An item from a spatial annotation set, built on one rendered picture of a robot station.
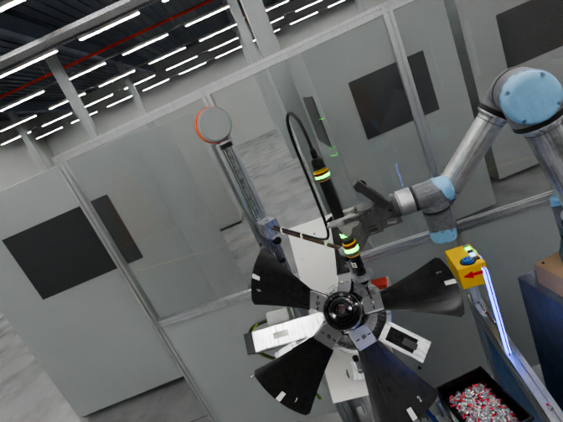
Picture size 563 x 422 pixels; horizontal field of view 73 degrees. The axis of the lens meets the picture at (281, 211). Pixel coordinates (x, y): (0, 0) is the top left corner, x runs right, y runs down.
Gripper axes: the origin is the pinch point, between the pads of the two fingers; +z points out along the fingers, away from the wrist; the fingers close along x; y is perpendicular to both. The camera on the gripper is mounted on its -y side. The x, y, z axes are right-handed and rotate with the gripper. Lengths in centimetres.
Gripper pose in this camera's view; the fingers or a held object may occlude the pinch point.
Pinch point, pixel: (329, 220)
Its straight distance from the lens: 114.9
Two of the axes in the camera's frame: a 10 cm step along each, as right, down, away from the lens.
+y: 3.9, 8.8, 2.8
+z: -9.2, 3.4, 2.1
